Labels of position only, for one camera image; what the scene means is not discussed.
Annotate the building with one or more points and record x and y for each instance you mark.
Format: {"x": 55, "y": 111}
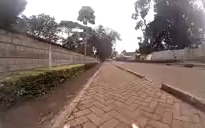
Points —
{"x": 128, "y": 55}

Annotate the red brick path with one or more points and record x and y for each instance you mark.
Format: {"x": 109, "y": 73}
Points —
{"x": 116, "y": 96}

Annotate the row of trees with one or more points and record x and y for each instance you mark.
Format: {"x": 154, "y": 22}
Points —
{"x": 73, "y": 33}

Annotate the pale path edging kerb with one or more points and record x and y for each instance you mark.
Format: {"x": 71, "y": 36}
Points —
{"x": 75, "y": 101}

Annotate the low green hedge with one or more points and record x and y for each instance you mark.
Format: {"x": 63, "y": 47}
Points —
{"x": 40, "y": 80}

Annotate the robot's own part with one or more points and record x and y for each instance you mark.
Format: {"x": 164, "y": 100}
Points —
{"x": 135, "y": 125}
{"x": 67, "y": 126}

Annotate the grey concrete kerb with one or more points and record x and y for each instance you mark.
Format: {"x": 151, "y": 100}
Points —
{"x": 176, "y": 91}

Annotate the brown dirt strip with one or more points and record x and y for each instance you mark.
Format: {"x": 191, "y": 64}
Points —
{"x": 33, "y": 106}

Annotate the large dark tree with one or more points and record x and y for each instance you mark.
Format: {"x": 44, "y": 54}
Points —
{"x": 176, "y": 25}

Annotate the grey asphalt road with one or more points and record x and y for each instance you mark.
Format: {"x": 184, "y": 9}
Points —
{"x": 186, "y": 78}

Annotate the grey stone block wall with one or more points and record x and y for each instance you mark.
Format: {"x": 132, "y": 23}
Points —
{"x": 20, "y": 53}

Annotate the pale concrete wall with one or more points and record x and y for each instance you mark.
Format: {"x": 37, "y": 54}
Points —
{"x": 186, "y": 53}

